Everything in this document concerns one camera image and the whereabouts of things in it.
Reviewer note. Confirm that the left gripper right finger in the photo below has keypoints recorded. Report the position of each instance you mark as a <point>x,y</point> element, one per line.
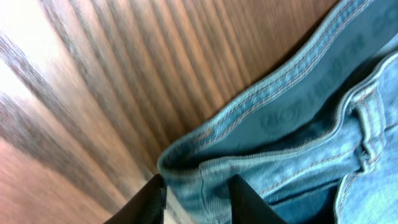
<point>246,205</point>

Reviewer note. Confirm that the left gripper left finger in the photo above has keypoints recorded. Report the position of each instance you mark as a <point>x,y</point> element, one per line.
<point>146,207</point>

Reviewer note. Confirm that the light blue denim jeans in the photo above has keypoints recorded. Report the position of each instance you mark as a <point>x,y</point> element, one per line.
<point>316,139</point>

